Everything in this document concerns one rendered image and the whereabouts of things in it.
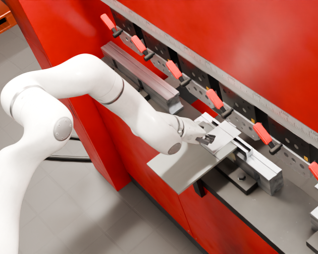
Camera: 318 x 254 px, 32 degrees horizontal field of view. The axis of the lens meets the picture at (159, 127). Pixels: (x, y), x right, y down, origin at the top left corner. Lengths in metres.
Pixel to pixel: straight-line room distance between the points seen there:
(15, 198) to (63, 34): 1.18
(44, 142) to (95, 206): 1.90
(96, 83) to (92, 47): 1.17
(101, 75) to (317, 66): 0.52
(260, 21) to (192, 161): 0.74
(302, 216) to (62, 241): 1.61
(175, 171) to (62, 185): 1.54
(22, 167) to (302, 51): 0.69
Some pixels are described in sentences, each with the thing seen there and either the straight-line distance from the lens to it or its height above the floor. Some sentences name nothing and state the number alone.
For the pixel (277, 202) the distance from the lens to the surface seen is 1.89.
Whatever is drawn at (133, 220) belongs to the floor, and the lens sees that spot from 3.02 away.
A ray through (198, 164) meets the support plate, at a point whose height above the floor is 1.00.
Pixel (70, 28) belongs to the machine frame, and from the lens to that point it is 2.43.
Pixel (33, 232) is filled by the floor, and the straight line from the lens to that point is 3.22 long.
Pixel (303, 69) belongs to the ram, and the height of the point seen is 1.59.
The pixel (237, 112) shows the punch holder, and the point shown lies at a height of 1.25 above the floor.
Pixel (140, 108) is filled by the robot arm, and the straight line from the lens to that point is 1.52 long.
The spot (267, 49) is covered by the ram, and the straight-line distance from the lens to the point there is 1.31.
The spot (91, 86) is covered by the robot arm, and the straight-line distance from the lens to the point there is 1.37.
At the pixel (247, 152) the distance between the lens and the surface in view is 1.87.
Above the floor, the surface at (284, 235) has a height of 0.87.
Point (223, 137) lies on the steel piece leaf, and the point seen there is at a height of 1.00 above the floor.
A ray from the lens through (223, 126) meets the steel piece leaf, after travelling 1.95.
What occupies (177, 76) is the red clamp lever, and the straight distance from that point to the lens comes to 1.76.
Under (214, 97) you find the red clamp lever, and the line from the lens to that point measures 1.63.
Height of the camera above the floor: 2.47
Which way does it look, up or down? 47 degrees down
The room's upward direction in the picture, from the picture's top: 20 degrees counter-clockwise
